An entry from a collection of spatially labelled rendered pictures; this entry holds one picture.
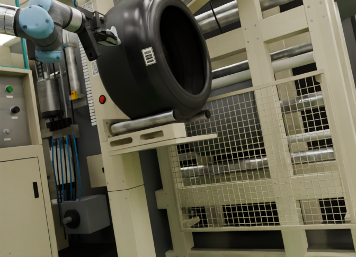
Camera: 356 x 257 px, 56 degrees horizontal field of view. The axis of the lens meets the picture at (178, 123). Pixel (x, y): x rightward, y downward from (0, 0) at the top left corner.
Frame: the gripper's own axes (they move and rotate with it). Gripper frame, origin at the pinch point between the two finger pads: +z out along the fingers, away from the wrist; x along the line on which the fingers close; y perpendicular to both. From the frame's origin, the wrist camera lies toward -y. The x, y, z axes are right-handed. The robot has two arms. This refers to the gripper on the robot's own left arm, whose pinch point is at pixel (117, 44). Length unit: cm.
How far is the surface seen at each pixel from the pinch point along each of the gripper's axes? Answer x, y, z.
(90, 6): 30.4, 35.5, 17.7
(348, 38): -37, 269, 894
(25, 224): 62, -64, -1
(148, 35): -11.1, 1.3, 4.6
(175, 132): -10.4, -34.7, 16.6
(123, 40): -1.8, 1.6, 1.2
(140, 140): 6.4, -35.2, 15.8
